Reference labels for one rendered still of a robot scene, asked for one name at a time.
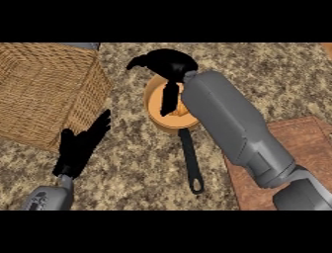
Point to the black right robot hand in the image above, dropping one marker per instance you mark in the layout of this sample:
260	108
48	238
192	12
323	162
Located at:
170	64

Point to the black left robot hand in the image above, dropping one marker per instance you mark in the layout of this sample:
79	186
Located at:
78	147

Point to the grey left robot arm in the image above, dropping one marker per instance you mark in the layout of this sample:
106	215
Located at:
51	196

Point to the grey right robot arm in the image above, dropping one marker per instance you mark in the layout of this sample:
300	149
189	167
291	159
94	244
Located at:
242	138

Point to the brown wooden cutting board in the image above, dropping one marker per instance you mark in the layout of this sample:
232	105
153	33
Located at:
304	154

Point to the woven wicker basket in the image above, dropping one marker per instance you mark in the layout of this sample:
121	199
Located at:
36	95

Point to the grey appliance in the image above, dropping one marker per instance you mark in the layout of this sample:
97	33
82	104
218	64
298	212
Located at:
82	45

